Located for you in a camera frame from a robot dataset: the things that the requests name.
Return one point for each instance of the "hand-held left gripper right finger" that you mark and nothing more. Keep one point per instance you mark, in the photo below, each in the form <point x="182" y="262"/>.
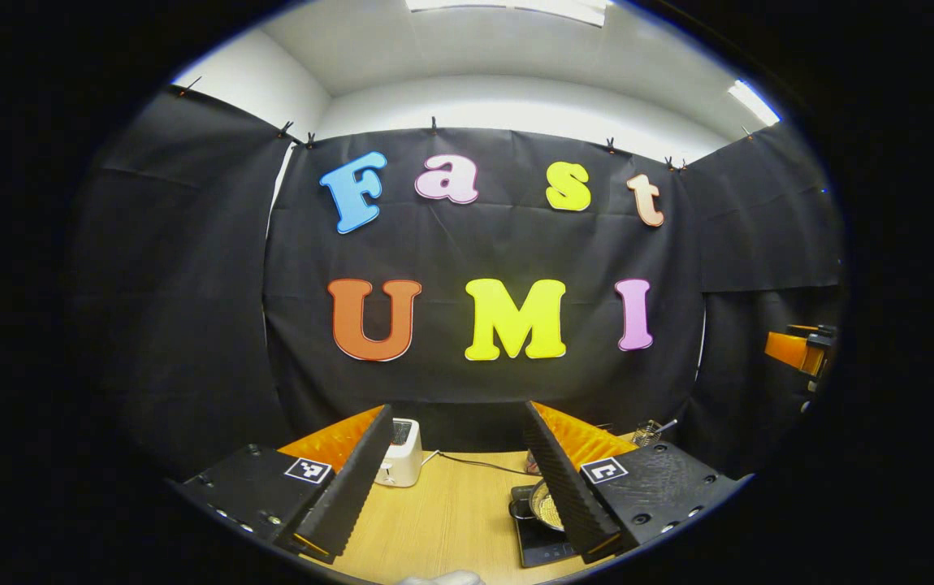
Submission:
<point x="564" y="487"/>

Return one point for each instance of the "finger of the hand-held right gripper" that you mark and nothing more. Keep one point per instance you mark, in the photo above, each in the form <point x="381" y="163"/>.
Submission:
<point x="788" y="348"/>

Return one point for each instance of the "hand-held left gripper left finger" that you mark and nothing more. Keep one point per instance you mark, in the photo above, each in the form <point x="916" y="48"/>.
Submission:
<point x="352" y="487"/>

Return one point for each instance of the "steel pot with beans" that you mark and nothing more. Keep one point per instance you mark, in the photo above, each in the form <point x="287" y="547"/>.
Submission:
<point x="546" y="508"/>

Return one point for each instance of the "black induction cooktop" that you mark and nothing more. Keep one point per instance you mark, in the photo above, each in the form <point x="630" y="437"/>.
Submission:
<point x="540" y="548"/>

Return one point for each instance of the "white toaster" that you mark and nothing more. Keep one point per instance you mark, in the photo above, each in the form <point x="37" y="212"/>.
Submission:
<point x="402" y="459"/>

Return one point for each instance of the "ceiling light panel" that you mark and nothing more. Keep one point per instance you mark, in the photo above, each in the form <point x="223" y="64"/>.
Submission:
<point x="516" y="8"/>
<point x="754" y="101"/>

